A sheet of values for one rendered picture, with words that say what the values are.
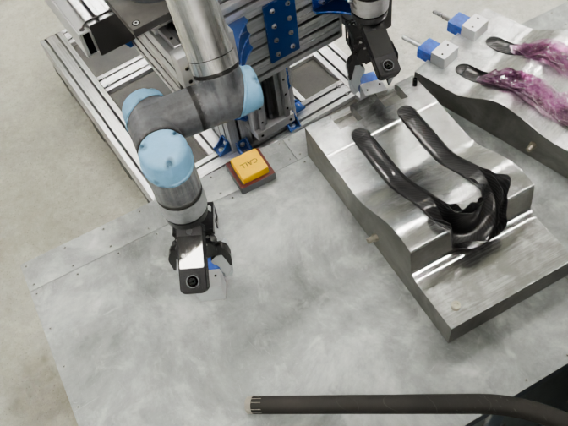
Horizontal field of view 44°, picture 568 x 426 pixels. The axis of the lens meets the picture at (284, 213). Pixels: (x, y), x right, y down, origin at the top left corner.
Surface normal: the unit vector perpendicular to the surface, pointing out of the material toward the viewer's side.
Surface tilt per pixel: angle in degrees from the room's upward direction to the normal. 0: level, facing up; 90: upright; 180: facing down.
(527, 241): 0
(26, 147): 0
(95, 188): 0
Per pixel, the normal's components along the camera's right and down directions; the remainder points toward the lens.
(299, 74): -0.10, -0.56
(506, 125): -0.70, 0.63
